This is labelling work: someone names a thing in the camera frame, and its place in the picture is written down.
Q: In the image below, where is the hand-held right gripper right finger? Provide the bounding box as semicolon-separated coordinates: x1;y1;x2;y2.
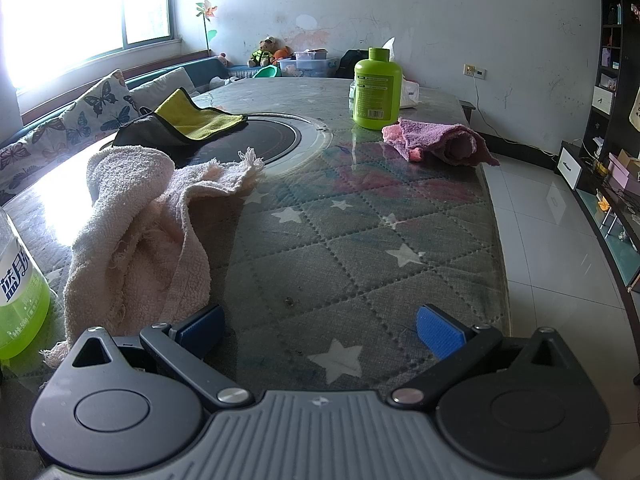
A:
390;304;572;406

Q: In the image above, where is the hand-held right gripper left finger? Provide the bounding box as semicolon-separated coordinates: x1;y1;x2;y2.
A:
71;304;253;408

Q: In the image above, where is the pale pink towel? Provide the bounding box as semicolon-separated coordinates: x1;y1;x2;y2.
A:
42;145;266;368

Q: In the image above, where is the clear pump bottle green soap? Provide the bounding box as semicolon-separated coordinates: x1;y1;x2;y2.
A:
0;207;52;361

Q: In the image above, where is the purple pink cloth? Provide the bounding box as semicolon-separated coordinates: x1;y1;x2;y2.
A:
382;117;501;167

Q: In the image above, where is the round black cooktop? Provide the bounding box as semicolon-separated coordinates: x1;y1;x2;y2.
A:
100;112;333;178

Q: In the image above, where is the yellow grey microfiber cloth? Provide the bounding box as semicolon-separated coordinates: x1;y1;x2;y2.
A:
111;87;249;148

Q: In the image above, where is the low dark cabinet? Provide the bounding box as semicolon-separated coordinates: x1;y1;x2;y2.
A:
555;140;640;321

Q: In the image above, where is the tissue pack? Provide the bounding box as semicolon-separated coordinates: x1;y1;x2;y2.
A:
348;37;421;111

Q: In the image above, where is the pink box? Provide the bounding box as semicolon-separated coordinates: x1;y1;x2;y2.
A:
607;152;640;187

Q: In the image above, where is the small green bottle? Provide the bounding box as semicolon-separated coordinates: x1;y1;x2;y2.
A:
352;47;403;131

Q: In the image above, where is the grey cushion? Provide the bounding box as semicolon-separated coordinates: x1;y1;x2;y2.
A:
129;66;196;108

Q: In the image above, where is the butterfly print cushion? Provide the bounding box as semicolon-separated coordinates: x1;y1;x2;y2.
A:
0;69;151;206

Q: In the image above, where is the blue sofa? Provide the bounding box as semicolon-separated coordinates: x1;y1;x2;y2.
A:
0;55;236;151

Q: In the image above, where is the black bag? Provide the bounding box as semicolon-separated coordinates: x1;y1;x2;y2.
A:
335;49;370;80

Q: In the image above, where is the teddy bear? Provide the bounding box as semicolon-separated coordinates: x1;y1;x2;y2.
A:
248;36;277;67

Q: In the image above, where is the clear plastic storage box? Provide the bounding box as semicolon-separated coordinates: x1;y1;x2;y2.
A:
277;50;341;79

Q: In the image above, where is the pinwheel flower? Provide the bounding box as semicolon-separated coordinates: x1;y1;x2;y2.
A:
195;1;219;58

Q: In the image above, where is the dark shelf unit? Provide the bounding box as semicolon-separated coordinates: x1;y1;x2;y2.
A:
582;0;640;161

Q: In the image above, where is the window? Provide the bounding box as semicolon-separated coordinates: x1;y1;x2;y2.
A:
0;0;173;96

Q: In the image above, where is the white power cable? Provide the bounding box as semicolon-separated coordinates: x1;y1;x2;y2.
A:
472;77;561;161

